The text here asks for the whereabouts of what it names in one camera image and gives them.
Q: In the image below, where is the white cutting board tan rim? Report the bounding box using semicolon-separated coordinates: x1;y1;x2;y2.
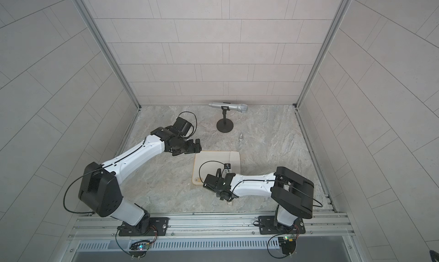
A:
192;151;231;185

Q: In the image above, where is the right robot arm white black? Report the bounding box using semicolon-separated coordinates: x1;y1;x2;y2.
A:
203;167;314;228

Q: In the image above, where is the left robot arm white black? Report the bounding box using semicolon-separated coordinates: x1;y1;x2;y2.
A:
78;126;202;234

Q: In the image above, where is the right green circuit board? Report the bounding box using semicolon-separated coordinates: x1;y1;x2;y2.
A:
278;237;297;256

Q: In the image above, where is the green circuit board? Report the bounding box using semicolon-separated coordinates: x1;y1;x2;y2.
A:
278;237;297;256
129;240;152;259

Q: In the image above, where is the left green circuit board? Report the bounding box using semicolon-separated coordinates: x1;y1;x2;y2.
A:
129;240;152;259

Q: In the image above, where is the black microphone stand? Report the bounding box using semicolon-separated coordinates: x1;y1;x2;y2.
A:
216;106;234;133

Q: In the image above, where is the silver microphone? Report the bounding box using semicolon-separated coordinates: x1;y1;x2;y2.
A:
209;102;248;113

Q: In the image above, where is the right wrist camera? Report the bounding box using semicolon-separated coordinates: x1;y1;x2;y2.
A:
221;163;231;175

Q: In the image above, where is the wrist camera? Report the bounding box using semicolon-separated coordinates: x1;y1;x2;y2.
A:
173;117;195;138
221;163;231;175

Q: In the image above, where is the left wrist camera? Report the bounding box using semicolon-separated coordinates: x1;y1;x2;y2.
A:
173;117;195;138

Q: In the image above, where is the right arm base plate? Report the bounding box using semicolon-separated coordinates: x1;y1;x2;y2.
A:
253;215;306;235

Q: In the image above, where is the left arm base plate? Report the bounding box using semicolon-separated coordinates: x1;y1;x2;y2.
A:
117;217;170;237

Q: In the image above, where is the aluminium rail frame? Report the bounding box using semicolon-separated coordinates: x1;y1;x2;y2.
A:
67;210;355;240

